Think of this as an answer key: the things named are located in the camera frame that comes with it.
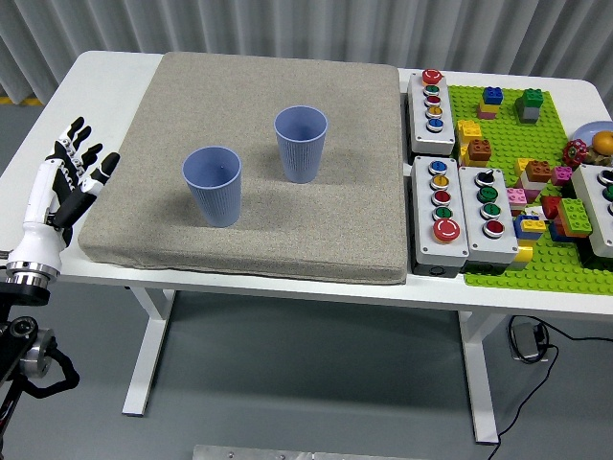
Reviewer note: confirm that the brown toy food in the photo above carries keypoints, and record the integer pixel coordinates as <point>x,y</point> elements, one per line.
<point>598,157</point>

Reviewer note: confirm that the grey control box black buttons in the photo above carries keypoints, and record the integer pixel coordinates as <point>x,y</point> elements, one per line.
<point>594,215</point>

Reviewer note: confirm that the green orange toy block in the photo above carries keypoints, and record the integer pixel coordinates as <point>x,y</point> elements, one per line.
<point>574,215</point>

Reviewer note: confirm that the red valve wheel toy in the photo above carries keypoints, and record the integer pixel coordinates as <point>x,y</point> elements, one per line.
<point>574,152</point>

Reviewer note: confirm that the yellow cylinder toy block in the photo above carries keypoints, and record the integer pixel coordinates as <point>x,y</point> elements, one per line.
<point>523,253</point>

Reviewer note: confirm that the orange toy fruit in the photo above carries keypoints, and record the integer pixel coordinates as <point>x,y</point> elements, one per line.
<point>603,141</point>

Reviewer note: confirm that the grey curtain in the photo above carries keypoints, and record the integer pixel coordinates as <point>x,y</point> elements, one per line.
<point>143,19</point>

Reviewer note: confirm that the red toy block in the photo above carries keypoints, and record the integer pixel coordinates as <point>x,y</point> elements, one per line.
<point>551,207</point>

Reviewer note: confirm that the grey power adapter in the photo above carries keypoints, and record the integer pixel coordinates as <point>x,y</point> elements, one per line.
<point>524,340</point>

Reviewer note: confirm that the light blue plate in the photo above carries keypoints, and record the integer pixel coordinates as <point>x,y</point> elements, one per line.
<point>586,131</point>

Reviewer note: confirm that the blue yellow pink block stack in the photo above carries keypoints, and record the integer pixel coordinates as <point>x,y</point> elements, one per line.
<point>492,96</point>

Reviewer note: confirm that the white table leg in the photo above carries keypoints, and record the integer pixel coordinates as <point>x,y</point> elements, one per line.
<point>143,364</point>
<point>481,383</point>

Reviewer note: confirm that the pink toy block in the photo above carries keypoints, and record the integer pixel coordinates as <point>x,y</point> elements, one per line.
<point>516,196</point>

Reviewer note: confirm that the yellow toy block stack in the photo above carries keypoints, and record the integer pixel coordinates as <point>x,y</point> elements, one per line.
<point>468,130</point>

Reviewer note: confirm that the blue ribbed cup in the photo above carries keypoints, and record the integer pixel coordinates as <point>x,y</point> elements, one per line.
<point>301,163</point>
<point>215,201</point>

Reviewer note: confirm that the blue yellow toy block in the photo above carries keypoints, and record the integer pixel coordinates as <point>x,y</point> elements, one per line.
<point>529,227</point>

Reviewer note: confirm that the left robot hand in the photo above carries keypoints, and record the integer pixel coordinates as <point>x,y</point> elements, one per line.
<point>40,230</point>

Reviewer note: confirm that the grey five-button control box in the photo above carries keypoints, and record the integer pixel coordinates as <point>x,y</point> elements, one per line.
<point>426,249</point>
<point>421,139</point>

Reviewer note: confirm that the grey selector switch control box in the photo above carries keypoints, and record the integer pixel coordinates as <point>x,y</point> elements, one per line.
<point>498,249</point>

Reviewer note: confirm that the green studded baseplate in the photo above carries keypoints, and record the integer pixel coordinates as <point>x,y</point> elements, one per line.
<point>507,139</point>

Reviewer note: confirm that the magenta toy block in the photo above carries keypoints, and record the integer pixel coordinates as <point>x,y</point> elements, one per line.
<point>561,176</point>

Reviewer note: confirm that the grey-brown mat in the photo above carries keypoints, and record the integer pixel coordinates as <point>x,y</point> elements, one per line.
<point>335,215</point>

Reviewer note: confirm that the green grey block stack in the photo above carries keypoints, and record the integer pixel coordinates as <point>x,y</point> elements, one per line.
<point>531,98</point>

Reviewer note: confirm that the white printed toy block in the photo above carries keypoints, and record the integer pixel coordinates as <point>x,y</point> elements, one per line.
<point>533,212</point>

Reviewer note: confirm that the brown toy block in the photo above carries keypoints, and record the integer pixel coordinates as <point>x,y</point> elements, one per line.
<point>538,171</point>
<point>479,151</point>

